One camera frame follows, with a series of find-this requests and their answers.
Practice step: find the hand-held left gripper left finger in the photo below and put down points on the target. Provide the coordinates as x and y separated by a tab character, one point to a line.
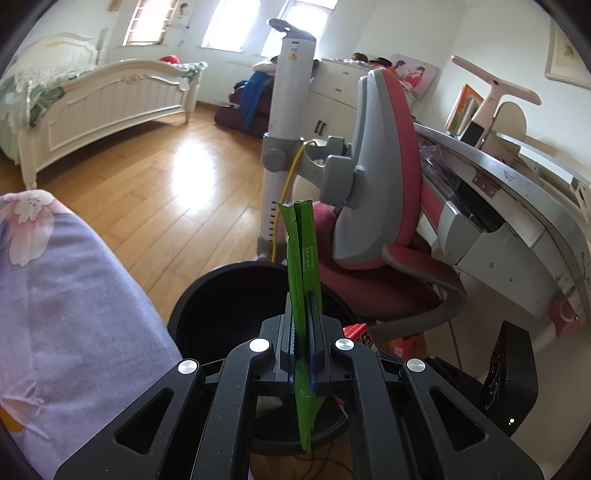
290	350

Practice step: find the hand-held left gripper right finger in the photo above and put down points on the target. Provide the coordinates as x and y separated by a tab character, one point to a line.
315	350

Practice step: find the black round trash bin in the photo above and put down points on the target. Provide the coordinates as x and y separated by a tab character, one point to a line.
217	295

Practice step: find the green snack wrapper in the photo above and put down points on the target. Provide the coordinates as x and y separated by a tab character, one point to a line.
300	258

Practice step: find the red snack packet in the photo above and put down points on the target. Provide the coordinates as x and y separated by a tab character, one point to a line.
369	339

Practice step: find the grey white study desk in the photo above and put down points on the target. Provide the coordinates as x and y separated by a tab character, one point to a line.
508	258

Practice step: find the pink grey study chair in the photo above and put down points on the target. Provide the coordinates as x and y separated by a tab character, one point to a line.
374	184

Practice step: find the purple floral blanket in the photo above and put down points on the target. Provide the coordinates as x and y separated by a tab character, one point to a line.
78	323

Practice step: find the clear plastic wrap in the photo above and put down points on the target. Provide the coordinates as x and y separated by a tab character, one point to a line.
434	161

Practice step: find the dark red suitcase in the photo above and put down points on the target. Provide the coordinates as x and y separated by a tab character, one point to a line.
231	115

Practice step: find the blue garment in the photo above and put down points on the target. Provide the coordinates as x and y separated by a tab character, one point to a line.
254	99

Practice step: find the white cabinet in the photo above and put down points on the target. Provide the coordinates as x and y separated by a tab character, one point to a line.
334	97

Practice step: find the white grey pole stand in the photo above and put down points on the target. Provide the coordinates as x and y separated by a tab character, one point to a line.
288	92

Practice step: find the orange book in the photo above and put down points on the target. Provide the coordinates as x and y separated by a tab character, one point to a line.
464	108

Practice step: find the pale pink garment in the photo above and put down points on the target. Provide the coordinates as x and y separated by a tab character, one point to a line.
265	63

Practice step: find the pink desk lamp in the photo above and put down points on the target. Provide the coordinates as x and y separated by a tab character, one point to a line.
498	87

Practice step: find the pink poster with figures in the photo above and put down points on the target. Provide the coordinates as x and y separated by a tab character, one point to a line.
415	74

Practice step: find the red black hat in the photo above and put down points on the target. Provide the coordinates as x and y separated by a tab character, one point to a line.
381	61

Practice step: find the brown plush toy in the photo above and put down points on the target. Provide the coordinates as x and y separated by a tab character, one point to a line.
359	57

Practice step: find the white wooden bed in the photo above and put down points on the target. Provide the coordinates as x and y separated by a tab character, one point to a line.
115	99

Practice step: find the bright window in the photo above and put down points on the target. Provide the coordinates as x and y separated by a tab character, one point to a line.
258	23

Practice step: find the window with brown blind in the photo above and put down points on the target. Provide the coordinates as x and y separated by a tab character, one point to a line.
145	23

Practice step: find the green quilt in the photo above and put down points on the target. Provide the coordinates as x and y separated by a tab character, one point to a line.
27	97

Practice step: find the framed wall picture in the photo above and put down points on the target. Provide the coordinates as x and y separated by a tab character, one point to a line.
570	50

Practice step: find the wall scroll picture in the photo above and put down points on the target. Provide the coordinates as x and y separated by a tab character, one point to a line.
184	14

